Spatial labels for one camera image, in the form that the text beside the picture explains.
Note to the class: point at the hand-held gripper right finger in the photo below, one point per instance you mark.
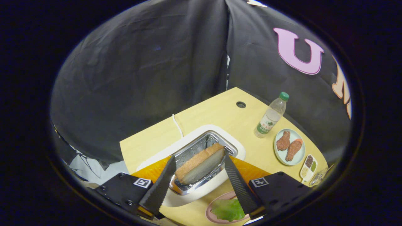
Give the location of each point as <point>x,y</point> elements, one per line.
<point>240,185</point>

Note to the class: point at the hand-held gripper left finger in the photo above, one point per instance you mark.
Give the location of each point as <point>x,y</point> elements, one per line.
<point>160,188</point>

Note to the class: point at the green lettuce leaf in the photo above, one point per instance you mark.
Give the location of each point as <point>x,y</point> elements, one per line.
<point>227,210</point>

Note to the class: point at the pink round plate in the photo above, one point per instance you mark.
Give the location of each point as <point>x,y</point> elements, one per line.
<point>213,204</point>

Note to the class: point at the brown-crust bread slice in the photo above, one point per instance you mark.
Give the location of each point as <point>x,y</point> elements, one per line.
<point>201,166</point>

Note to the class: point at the brown meat piece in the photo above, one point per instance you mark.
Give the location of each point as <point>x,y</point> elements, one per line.
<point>292,150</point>
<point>283,142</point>

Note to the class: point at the pale green oval plate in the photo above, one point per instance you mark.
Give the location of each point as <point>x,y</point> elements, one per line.
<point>298,157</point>

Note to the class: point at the white toaster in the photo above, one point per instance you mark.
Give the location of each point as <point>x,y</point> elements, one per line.
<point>209,128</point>

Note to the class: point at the white divided seasoning tray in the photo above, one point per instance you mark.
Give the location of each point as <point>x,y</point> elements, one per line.
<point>306,175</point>

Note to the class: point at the clear plastic water bottle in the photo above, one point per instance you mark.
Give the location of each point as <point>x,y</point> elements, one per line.
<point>270,119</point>

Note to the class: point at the orange carrot slice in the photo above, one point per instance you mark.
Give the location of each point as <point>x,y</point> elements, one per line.
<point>299,141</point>

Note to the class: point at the clear glass cup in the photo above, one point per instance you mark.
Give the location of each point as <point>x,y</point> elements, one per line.
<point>318,177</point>

